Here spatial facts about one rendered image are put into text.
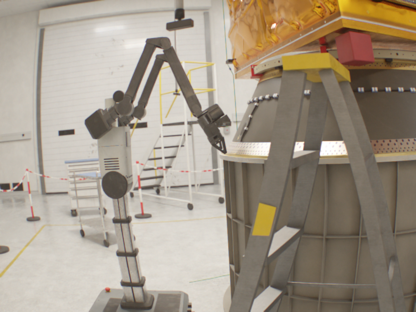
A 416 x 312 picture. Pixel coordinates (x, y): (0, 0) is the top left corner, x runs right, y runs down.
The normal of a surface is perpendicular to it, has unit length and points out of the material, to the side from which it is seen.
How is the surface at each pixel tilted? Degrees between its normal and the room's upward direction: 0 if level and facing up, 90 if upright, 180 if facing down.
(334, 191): 90
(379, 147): 43
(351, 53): 90
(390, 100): 62
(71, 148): 90
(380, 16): 94
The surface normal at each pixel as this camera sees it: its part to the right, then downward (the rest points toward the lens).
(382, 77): -0.29, -0.40
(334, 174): -0.57, 0.07
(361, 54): 0.22, 0.04
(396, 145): -0.23, -0.68
